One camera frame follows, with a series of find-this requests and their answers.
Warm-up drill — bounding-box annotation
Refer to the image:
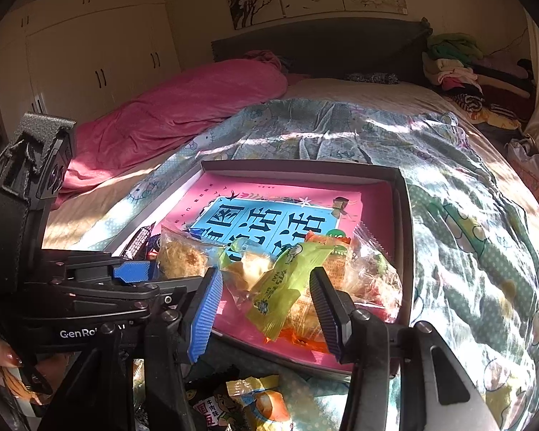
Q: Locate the dark headboard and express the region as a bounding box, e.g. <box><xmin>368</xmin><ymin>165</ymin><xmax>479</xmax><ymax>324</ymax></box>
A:
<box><xmin>211</xmin><ymin>18</ymin><xmax>434</xmax><ymax>86</ymax></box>

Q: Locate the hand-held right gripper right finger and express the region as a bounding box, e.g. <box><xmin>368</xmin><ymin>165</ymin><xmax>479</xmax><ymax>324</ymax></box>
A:
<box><xmin>310</xmin><ymin>267</ymin><xmax>495</xmax><ymax>431</ymax></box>

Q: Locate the pink and blue book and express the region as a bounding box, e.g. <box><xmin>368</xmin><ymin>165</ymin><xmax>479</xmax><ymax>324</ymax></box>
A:
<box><xmin>166</xmin><ymin>175</ymin><xmax>400</xmax><ymax>373</ymax></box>

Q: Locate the orange biscuit roll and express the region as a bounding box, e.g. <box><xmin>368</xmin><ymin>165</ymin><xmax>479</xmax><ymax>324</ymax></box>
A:
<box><xmin>263</xmin><ymin>229</ymin><xmax>358</xmax><ymax>354</ymax></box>

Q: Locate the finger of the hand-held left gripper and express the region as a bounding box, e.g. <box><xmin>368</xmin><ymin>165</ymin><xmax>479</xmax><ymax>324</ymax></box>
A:
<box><xmin>40</xmin><ymin>251</ymin><xmax>162</xmax><ymax>286</ymax></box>
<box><xmin>27</xmin><ymin>276</ymin><xmax>207</xmax><ymax>324</ymax></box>

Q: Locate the pink blanket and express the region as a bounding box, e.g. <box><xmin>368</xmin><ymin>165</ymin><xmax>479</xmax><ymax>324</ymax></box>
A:
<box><xmin>56</xmin><ymin>51</ymin><xmax>290</xmax><ymax>209</ymax></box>

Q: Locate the shallow cardboard box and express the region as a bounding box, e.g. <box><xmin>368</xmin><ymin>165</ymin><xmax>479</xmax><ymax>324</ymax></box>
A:
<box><xmin>103</xmin><ymin>159</ymin><xmax>416</xmax><ymax>384</ymax></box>

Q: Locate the cream wardrobe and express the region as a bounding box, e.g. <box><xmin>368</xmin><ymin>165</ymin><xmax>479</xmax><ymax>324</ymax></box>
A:
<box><xmin>0</xmin><ymin>0</ymin><xmax>183</xmax><ymax>144</ymax></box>

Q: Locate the pile of folded clothes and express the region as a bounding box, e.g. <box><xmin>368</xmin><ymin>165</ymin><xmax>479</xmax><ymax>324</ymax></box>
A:
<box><xmin>422</xmin><ymin>31</ymin><xmax>535</xmax><ymax>131</ymax></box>

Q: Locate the clear pastry packet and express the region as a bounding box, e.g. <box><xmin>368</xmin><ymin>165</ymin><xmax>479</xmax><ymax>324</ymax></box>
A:
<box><xmin>341</xmin><ymin>224</ymin><xmax>402</xmax><ymax>324</ymax></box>

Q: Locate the white ruffled cloth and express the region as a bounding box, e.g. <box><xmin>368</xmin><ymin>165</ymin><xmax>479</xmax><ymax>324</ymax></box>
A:
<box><xmin>507</xmin><ymin>137</ymin><xmax>539</xmax><ymax>176</ymax></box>

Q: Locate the cartoon printed blanket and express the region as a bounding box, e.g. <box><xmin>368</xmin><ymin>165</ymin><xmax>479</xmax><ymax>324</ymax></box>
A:
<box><xmin>128</xmin><ymin>99</ymin><xmax>539</xmax><ymax>431</ymax></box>

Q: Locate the yellow and orange snack packet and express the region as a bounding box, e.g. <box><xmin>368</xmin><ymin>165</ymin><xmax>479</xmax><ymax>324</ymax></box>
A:
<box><xmin>225</xmin><ymin>375</ymin><xmax>292</xmax><ymax>431</ymax></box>

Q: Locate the black cartoon snack packet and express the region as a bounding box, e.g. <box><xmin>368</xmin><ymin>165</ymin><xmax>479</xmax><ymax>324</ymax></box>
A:
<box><xmin>184</xmin><ymin>368</ymin><xmax>252</xmax><ymax>431</ymax></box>

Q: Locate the clear meat floss cake packet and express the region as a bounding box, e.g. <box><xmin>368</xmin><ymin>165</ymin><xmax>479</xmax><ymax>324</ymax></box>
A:
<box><xmin>155</xmin><ymin>224</ymin><xmax>221</xmax><ymax>279</ymax></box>

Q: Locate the yellow-green snack packet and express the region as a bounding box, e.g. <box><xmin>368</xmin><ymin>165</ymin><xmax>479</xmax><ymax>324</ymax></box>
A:
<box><xmin>245</xmin><ymin>240</ymin><xmax>342</xmax><ymax>342</ymax></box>

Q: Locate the clear pale cake packet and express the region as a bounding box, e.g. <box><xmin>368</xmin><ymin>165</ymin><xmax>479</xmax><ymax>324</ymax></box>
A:
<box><xmin>218</xmin><ymin>238</ymin><xmax>279</xmax><ymax>310</ymax></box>

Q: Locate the bed with beige sheet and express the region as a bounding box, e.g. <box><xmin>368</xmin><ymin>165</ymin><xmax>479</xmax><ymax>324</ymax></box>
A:
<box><xmin>40</xmin><ymin>76</ymin><xmax>539</xmax><ymax>252</ymax></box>

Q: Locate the person's left hand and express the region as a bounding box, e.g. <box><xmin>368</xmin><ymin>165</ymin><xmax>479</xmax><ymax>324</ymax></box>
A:
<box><xmin>0</xmin><ymin>338</ymin><xmax>33</xmax><ymax>401</ymax></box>

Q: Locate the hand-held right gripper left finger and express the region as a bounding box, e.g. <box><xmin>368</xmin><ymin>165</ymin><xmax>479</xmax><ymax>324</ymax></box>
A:
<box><xmin>40</xmin><ymin>267</ymin><xmax>224</xmax><ymax>431</ymax></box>

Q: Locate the blue cookie packet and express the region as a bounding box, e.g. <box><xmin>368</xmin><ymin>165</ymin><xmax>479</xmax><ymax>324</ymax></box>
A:
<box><xmin>126</xmin><ymin>222</ymin><xmax>162</xmax><ymax>261</ymax></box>

